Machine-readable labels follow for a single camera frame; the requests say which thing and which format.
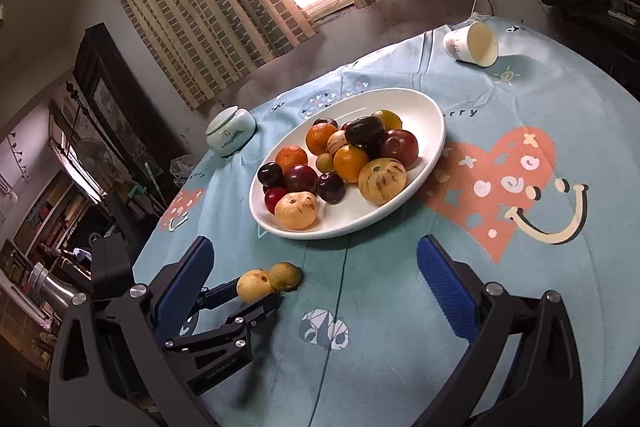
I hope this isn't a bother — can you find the pale yellow round fruit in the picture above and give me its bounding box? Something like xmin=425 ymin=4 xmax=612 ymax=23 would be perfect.
xmin=236 ymin=269 xmax=276 ymax=305

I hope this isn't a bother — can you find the small olive yellow fruit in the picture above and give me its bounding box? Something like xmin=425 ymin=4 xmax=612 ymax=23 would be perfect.
xmin=268 ymin=262 xmax=303 ymax=291

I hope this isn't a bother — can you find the large tan melon fruit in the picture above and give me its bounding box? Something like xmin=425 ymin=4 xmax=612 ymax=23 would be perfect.
xmin=274 ymin=192 xmax=318 ymax=230

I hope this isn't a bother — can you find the dark purple plum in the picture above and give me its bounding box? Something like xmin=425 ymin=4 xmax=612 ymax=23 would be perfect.
xmin=257 ymin=161 xmax=284 ymax=190

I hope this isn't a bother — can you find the large red plum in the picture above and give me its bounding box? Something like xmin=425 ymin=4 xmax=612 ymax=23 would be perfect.
xmin=283 ymin=165 xmax=318 ymax=194

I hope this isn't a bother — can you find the striped tan pepino fruit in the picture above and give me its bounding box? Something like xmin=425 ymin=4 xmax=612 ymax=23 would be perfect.
xmin=358 ymin=158 xmax=407 ymax=205

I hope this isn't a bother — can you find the dark brown passion fruit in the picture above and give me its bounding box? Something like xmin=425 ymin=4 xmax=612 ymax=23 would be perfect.
xmin=345 ymin=116 xmax=385 ymax=146

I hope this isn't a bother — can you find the small yellow-orange fruit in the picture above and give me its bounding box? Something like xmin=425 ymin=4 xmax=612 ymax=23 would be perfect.
xmin=373 ymin=109 xmax=402 ymax=131

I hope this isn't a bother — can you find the silver metal flask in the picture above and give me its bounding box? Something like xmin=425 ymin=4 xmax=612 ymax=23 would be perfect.
xmin=27 ymin=262 xmax=78 ymax=317

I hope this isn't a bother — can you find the small red plum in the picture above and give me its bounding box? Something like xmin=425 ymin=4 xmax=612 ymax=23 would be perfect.
xmin=265 ymin=186 xmax=288 ymax=215

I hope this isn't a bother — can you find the plastic bag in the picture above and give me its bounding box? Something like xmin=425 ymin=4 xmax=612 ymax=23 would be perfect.
xmin=169 ymin=154 xmax=200 ymax=187

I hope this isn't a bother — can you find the orange tangerine left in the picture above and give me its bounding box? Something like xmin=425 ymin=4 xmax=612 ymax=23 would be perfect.
xmin=274 ymin=145 xmax=308 ymax=172

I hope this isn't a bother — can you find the orange tangerine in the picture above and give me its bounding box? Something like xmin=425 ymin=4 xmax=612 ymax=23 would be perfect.
xmin=274 ymin=145 xmax=308 ymax=172
xmin=305 ymin=122 xmax=337 ymax=156

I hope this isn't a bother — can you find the small dark plum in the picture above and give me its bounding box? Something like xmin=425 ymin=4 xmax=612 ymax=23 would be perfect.
xmin=317 ymin=172 xmax=346 ymax=205

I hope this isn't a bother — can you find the celadon lidded jar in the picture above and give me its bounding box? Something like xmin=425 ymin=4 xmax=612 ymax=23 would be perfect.
xmin=205 ymin=106 xmax=257 ymax=157

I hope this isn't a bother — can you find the electric fan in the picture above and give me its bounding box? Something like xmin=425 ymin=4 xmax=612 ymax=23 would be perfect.
xmin=75 ymin=139 xmax=114 ymax=180

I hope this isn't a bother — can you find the small orange fruit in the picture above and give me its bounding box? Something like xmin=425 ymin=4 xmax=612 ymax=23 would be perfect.
xmin=333 ymin=144 xmax=369 ymax=183

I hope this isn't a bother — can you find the orange tangerine right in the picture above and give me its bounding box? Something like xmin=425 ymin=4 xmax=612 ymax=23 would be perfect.
xmin=305 ymin=122 xmax=337 ymax=156

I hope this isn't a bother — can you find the pale oblong fruit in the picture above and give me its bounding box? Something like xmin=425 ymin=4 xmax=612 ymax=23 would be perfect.
xmin=326 ymin=130 xmax=348 ymax=156

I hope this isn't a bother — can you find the light blue patterned tablecloth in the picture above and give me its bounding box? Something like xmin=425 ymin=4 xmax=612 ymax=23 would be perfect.
xmin=134 ymin=18 xmax=639 ymax=426

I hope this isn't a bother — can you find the dark cherry plum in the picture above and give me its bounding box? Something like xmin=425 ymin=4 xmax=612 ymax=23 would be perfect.
xmin=313 ymin=118 xmax=340 ymax=129

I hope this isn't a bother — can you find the dark red plum right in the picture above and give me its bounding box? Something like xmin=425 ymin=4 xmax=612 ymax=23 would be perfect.
xmin=378 ymin=129 xmax=419 ymax=168

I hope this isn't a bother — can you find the white oval plate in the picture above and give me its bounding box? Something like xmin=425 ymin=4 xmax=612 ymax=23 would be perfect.
xmin=250 ymin=88 xmax=446 ymax=239

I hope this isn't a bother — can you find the white paper cup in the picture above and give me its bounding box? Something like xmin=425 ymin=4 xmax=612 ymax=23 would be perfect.
xmin=442 ymin=22 xmax=499 ymax=68

